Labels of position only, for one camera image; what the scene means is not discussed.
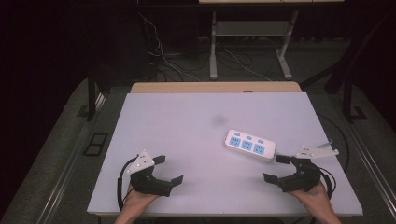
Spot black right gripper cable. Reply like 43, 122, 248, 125
318, 166, 338, 201

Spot person's left hand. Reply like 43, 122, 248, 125
122, 183, 160, 216

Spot white cable on floor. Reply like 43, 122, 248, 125
136, 11, 202, 82

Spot black metal stand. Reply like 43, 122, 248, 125
341, 76, 369, 124

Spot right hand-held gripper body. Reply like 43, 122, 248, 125
277, 145, 340, 193

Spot black floor socket frame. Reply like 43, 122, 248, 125
82, 132, 109, 157

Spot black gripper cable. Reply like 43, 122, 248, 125
116, 156, 139, 212
318, 166, 338, 201

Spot wooden table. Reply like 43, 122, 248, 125
129, 81, 303, 94

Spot black cable on floor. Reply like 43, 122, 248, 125
316, 112, 352, 174

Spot white power strip cable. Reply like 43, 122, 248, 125
274, 140, 334, 158

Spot white power strip blue sockets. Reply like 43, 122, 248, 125
222, 129, 277, 163

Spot person's right hand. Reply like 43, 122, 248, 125
287, 181, 332, 213

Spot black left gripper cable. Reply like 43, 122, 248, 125
116, 156, 139, 212

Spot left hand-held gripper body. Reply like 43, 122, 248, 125
125, 149, 174, 198

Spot white metal stand frame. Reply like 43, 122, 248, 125
208, 8, 301, 82

